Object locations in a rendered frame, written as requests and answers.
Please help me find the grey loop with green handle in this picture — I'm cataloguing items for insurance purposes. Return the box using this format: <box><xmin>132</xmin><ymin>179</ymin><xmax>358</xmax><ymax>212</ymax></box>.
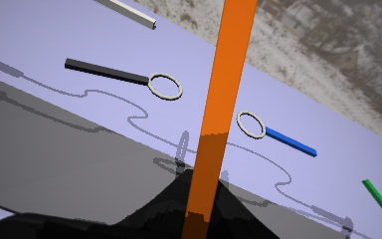
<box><xmin>361</xmin><ymin>179</ymin><xmax>382</xmax><ymax>208</ymax></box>

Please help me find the grey loop with blue handle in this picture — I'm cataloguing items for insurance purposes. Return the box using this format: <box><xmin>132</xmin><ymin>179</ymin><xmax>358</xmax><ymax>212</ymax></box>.
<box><xmin>237</xmin><ymin>111</ymin><xmax>317</xmax><ymax>157</ymax></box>

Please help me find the grey rectangular bar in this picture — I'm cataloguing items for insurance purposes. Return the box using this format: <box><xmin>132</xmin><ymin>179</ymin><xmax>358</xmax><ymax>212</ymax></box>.
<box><xmin>95</xmin><ymin>0</ymin><xmax>156</xmax><ymax>29</ymax></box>

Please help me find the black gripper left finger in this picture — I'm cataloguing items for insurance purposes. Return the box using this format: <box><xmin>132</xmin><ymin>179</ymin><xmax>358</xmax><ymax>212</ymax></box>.
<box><xmin>0</xmin><ymin>169</ymin><xmax>193</xmax><ymax>239</ymax></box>

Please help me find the black-handled grey loop tool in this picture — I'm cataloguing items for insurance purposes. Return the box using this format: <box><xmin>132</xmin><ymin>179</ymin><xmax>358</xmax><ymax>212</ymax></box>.
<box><xmin>65</xmin><ymin>58</ymin><xmax>183</xmax><ymax>100</ymax></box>

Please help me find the orange bar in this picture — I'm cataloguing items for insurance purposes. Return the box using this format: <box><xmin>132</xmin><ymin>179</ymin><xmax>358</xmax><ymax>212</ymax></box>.
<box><xmin>181</xmin><ymin>0</ymin><xmax>258</xmax><ymax>239</ymax></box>

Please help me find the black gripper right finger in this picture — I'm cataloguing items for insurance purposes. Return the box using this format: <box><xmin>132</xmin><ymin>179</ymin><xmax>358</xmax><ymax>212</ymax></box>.
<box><xmin>206</xmin><ymin>180</ymin><xmax>281</xmax><ymax>239</ymax></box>

